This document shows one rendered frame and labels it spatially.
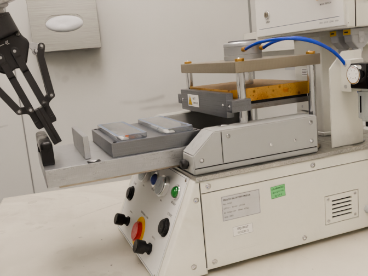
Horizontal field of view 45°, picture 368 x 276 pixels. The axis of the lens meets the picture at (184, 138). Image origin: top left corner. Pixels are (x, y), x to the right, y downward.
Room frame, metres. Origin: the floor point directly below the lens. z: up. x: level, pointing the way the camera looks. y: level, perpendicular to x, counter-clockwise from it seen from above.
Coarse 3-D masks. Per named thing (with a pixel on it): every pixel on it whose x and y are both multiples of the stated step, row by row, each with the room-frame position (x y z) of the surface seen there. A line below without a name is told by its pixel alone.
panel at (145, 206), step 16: (176, 176) 0.79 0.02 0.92; (144, 192) 0.91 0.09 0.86; (128, 208) 0.96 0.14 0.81; (144, 208) 0.88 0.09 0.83; (160, 208) 0.80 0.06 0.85; (176, 208) 0.74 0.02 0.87; (144, 224) 0.84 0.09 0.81; (128, 240) 0.89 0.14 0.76; (160, 240) 0.75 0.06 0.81; (144, 256) 0.79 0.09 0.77; (160, 256) 0.73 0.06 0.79
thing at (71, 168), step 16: (80, 144) 0.79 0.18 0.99; (96, 144) 0.89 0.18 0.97; (64, 160) 0.76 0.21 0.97; (80, 160) 0.75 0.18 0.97; (112, 160) 0.73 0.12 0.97; (128, 160) 0.74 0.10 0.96; (144, 160) 0.75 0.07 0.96; (160, 160) 0.76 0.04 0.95; (176, 160) 0.77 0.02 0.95; (48, 176) 0.70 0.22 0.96; (64, 176) 0.71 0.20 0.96; (80, 176) 0.72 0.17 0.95; (96, 176) 0.72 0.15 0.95; (112, 176) 0.73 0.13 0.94
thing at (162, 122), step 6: (144, 120) 0.92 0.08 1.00; (150, 120) 0.92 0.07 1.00; (156, 120) 0.91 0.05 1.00; (162, 120) 0.90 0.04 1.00; (168, 120) 0.89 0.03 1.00; (174, 120) 0.88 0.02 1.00; (162, 126) 0.82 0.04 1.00; (168, 126) 0.81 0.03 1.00; (174, 126) 0.81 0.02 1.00; (180, 126) 0.80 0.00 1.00
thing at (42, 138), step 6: (42, 132) 0.85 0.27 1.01; (36, 138) 0.85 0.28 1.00; (42, 138) 0.78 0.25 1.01; (48, 138) 0.78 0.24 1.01; (42, 144) 0.73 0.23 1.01; (48, 144) 0.73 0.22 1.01; (42, 150) 0.73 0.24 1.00; (48, 150) 0.73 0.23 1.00; (42, 156) 0.73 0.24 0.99; (48, 156) 0.73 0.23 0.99; (42, 162) 0.73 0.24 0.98; (48, 162) 0.73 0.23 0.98; (54, 162) 0.74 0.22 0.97
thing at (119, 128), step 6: (102, 126) 0.89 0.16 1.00; (108, 126) 0.88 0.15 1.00; (114, 126) 0.88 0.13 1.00; (120, 126) 0.87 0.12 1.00; (126, 126) 0.86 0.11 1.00; (132, 126) 0.85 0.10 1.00; (114, 132) 0.81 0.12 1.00; (120, 132) 0.80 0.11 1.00; (126, 132) 0.79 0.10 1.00; (132, 132) 0.79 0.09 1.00; (138, 132) 0.78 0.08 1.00; (144, 132) 0.78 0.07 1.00
